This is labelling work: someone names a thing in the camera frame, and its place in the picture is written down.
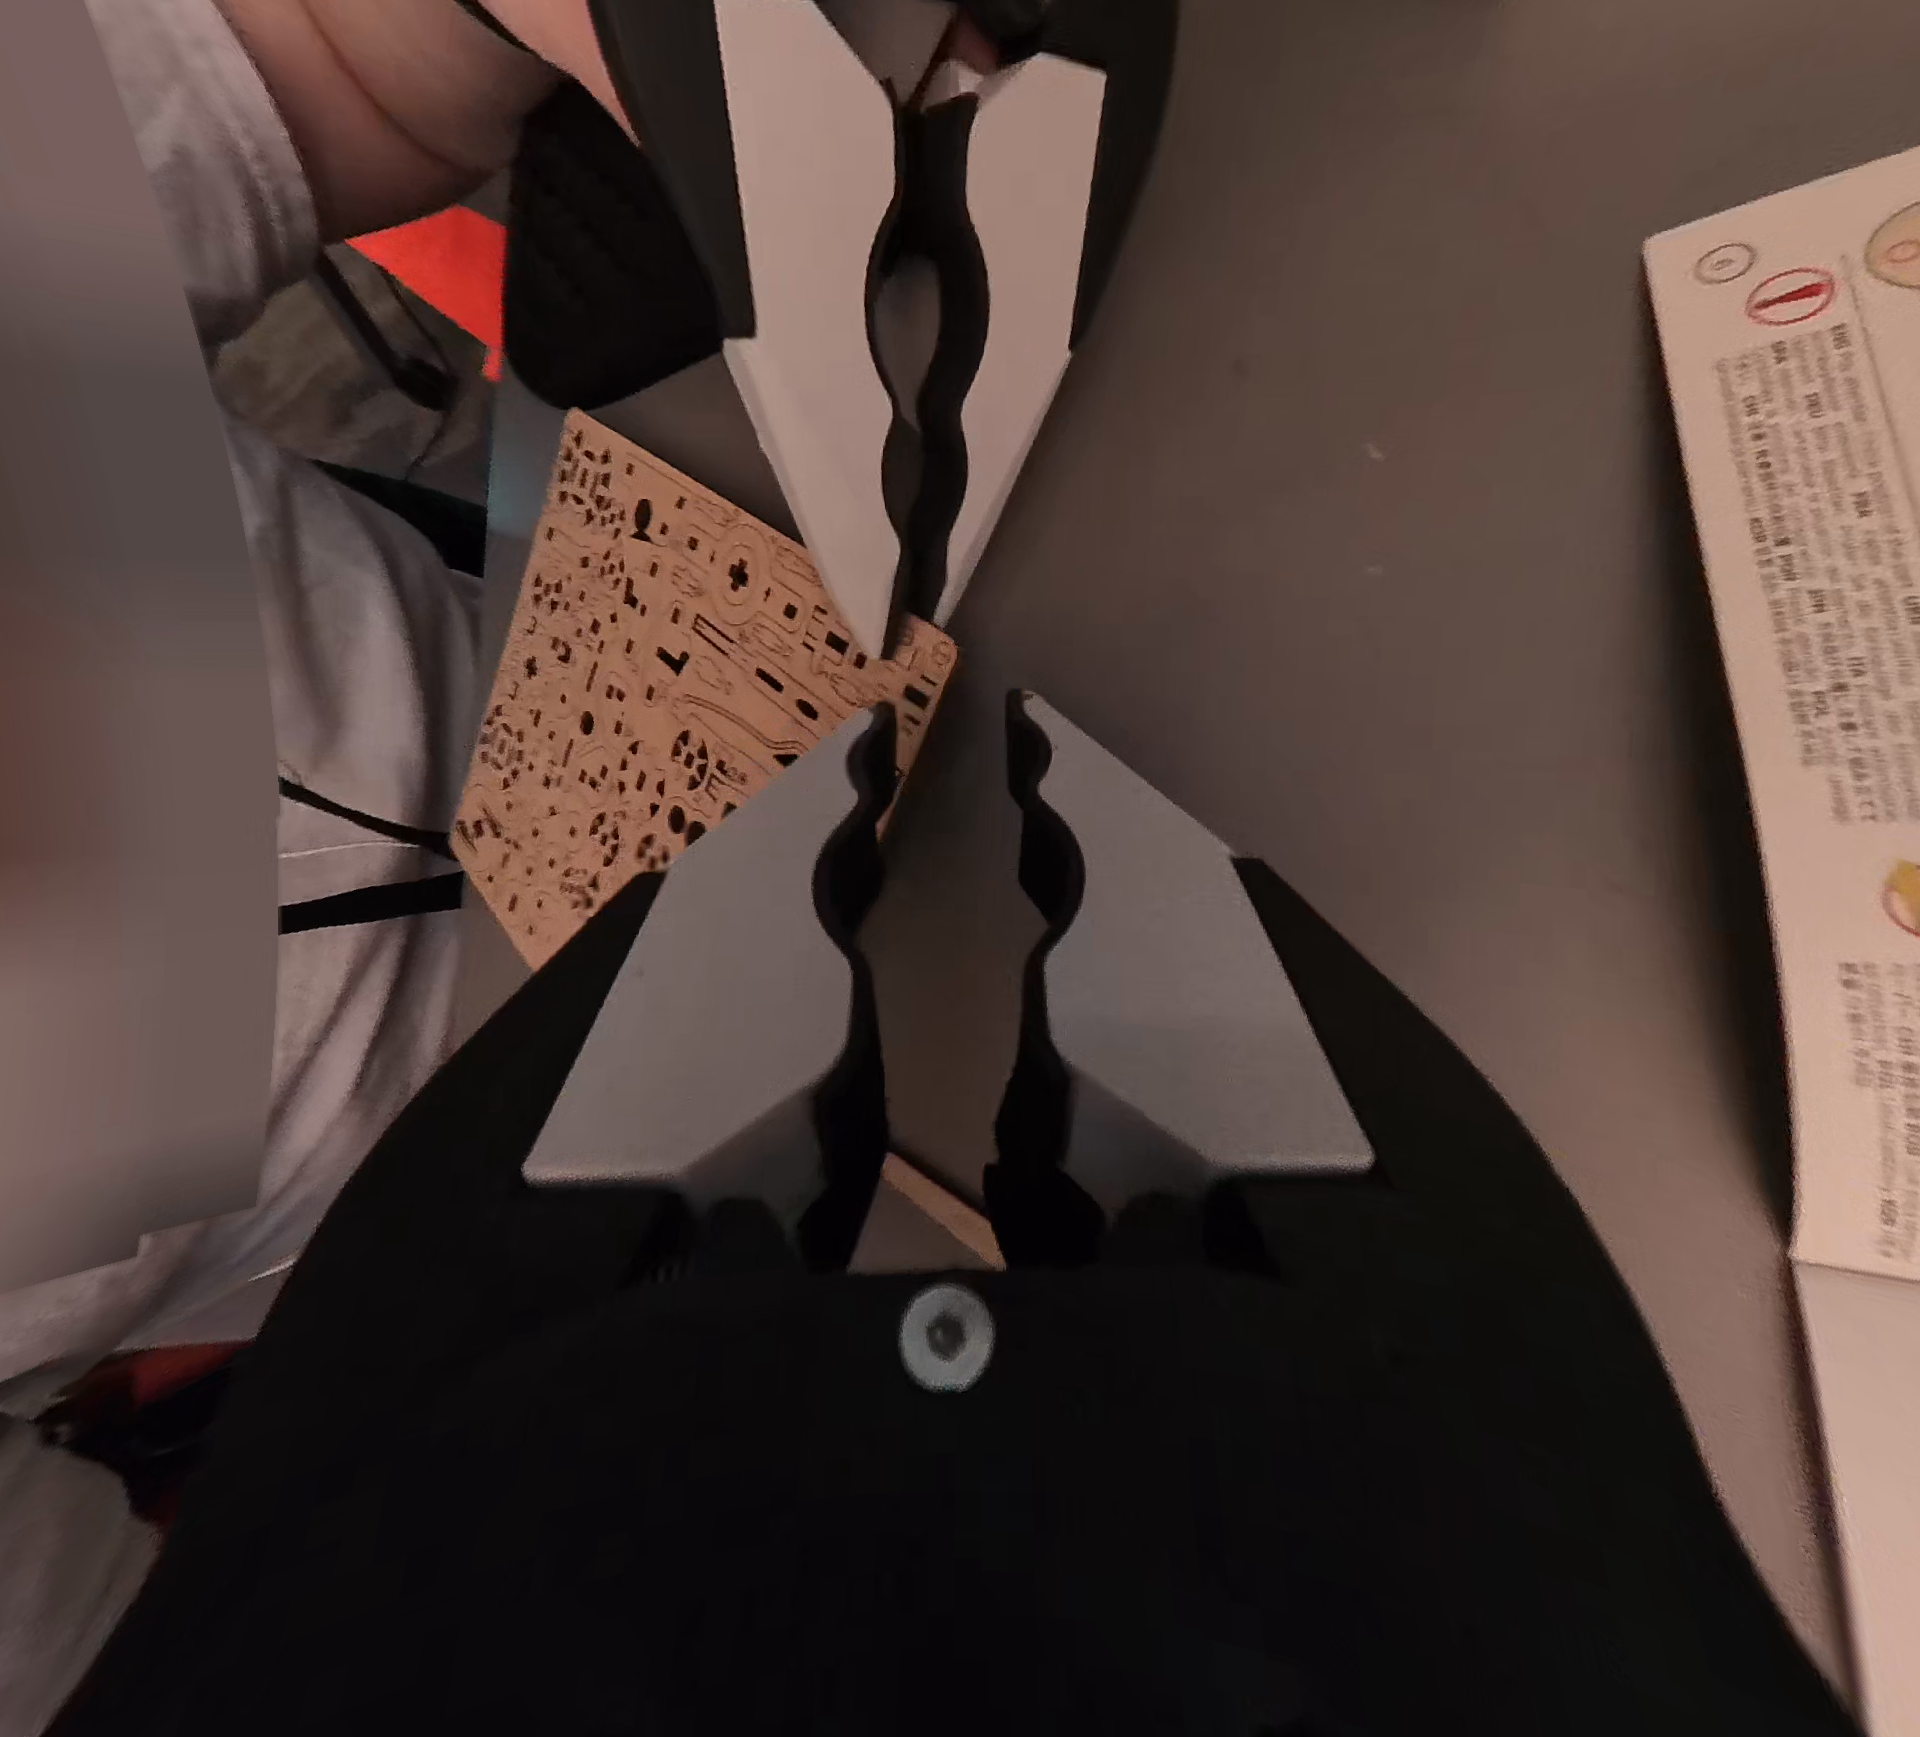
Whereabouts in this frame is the orange object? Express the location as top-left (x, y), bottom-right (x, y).
top-left (343, 206), bottom-right (522, 383)

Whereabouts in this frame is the black strap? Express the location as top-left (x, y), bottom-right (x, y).
top-left (277, 777), bottom-right (470, 939)

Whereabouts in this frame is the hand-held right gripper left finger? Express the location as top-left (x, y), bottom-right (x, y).
top-left (522, 702), bottom-right (903, 1270)

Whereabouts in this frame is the laser-cut wooden parts sheet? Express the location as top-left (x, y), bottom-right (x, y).
top-left (451, 407), bottom-right (1009, 1270)

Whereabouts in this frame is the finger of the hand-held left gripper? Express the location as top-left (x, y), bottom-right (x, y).
top-left (713, 0), bottom-right (951, 658)
top-left (901, 56), bottom-right (1112, 632)

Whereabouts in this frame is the person in white shirt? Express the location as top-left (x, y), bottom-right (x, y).
top-left (0, 0), bottom-right (505, 1737)

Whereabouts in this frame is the printed instruction leaflet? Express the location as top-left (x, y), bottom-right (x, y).
top-left (1643, 146), bottom-right (1920, 1737)

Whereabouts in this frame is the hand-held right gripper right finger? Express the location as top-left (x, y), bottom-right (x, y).
top-left (982, 690), bottom-right (1376, 1268)

